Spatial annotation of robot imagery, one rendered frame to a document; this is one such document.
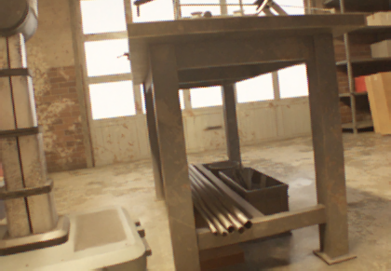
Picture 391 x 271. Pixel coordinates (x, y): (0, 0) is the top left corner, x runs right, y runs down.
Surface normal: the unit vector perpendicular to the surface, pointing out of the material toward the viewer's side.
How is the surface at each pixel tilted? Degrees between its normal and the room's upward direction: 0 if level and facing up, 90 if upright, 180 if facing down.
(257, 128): 90
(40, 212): 90
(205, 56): 90
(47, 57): 90
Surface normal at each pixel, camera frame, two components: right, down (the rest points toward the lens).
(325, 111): 0.20, 0.03
